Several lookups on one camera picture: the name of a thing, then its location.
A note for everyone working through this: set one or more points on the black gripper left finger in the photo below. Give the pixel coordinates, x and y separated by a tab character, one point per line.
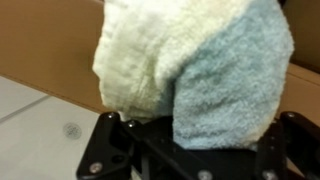
120	150

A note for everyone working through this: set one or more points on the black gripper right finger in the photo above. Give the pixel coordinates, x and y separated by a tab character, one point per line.
290	150

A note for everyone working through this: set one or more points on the white and blue towel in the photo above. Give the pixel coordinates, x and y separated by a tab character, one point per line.
200	73

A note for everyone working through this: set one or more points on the round metal floor drain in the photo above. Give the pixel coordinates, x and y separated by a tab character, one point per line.
72	130

